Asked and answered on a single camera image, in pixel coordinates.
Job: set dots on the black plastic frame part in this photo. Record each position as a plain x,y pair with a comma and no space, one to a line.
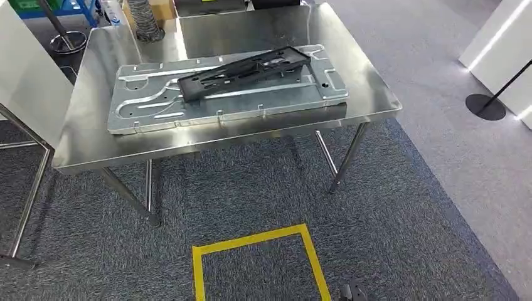
195,89

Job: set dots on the yellow floor tape square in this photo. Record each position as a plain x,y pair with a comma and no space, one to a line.
249,240

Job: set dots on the stamped metal plate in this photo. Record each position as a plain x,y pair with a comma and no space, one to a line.
145,112

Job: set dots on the black box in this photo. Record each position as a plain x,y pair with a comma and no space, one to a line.
274,3

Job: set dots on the cardboard box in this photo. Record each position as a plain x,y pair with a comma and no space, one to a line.
165,8

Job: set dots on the steel bench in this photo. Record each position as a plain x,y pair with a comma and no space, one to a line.
83,137

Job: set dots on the white printed package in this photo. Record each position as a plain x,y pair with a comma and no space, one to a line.
110,12

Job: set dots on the black stanchion with flat base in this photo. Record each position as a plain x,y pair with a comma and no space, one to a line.
484,107

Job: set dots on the stanchion with ringed round base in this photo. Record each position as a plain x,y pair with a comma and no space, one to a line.
68,43

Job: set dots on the blue cart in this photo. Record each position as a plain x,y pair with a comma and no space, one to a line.
85,10

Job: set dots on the plain white panel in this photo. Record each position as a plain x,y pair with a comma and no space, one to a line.
25,83

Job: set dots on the white partition with light strip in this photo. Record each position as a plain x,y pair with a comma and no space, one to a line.
498,41

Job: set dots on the green crate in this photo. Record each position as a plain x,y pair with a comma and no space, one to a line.
29,4

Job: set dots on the steel tube frame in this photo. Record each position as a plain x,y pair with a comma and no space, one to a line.
31,195

